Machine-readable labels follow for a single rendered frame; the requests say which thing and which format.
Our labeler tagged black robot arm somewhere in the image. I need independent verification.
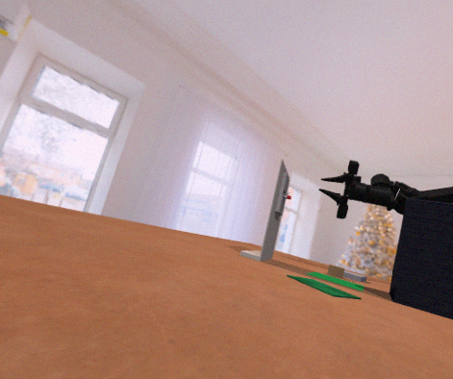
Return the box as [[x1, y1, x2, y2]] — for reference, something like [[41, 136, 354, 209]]
[[369, 174, 453, 215]]

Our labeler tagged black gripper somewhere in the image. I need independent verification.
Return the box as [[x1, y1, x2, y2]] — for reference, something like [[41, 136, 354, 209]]
[[319, 161, 374, 218]]

